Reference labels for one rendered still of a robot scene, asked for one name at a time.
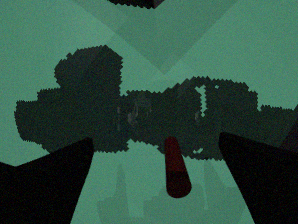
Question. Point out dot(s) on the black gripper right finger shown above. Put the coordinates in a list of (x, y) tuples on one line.
[(266, 176)]

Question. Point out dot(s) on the dark red peg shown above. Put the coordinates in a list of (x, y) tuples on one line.
[(176, 174)]

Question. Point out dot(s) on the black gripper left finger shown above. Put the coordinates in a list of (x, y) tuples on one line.
[(46, 190)]

